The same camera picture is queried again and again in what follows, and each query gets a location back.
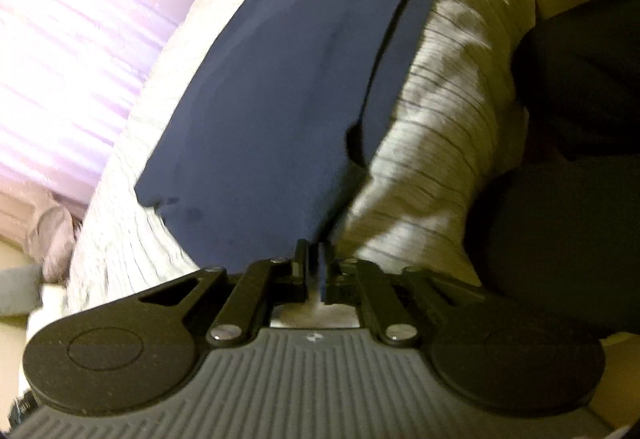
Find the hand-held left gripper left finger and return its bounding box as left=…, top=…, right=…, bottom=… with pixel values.
left=135, top=239, right=312, bottom=349

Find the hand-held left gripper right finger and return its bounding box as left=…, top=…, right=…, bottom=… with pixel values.
left=320, top=241, right=481, bottom=347

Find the navy blue garment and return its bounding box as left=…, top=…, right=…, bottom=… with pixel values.
left=134, top=0, right=451, bottom=272

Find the pile of dark clothes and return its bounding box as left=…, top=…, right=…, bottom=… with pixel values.
left=465, top=12, right=640, bottom=336

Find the grey pillow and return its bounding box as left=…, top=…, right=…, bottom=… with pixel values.
left=0, top=264, right=43, bottom=317

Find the pink curtain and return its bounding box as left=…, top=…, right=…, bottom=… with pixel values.
left=0, top=0, right=266, bottom=250

